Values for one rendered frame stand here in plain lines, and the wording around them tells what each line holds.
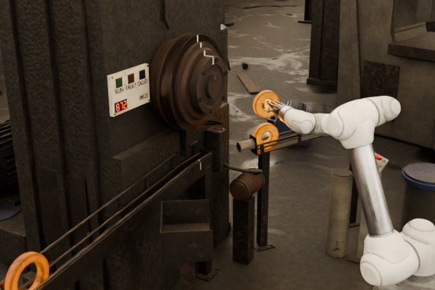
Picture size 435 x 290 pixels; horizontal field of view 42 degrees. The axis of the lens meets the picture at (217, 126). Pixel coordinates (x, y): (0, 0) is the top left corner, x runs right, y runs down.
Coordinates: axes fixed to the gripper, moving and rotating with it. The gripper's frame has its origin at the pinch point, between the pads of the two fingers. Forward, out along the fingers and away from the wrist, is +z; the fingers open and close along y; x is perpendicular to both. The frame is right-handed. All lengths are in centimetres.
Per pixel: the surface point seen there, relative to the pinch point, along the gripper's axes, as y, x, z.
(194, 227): -69, -27, -63
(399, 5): 191, 21, 115
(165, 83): -68, 26, -27
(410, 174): 83, -47, -32
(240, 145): -17.0, -22.8, -3.2
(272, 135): 3.7, -20.2, -2.7
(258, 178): -9.8, -40.4, -12.3
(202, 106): -51, 14, -30
